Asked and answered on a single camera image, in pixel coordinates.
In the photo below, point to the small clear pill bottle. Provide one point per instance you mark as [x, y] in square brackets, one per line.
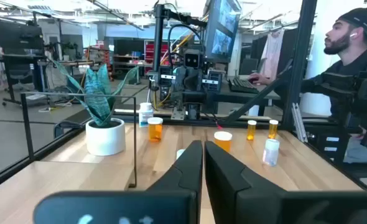
[271, 152]

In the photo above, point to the red storage cabinet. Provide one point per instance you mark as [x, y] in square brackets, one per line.
[157, 57]

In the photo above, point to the wooden shelf with black frame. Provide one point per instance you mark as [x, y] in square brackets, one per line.
[62, 180]

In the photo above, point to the black background monitor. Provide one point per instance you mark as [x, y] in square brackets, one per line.
[18, 37]

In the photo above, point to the grey metal base plate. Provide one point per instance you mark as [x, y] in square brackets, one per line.
[178, 114]

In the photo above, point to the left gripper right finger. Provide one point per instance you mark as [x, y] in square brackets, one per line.
[242, 202]

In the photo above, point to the green snake plant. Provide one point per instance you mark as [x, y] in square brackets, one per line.
[98, 96]

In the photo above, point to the small orange pill bottle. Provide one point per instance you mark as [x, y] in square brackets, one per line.
[251, 131]
[272, 130]

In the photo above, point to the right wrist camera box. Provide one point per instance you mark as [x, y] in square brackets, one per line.
[192, 59]

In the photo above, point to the black standing desk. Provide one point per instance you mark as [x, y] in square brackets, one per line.
[18, 62]

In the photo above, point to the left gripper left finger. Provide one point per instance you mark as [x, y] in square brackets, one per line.
[171, 205]

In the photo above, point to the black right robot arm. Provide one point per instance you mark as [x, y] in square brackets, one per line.
[213, 82]

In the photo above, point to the large orange pill bottle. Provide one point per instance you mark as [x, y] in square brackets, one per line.
[223, 143]
[155, 131]

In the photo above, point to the black keyboard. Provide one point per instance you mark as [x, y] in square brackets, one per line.
[241, 85]

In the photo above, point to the large black computer monitor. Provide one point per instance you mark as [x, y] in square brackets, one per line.
[222, 29]

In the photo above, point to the white blue-labelled medicine bottle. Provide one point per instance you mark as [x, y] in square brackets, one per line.
[145, 115]

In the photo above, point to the pink hanging garment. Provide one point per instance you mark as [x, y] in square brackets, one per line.
[272, 53]

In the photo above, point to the person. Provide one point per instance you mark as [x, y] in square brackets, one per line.
[351, 40]

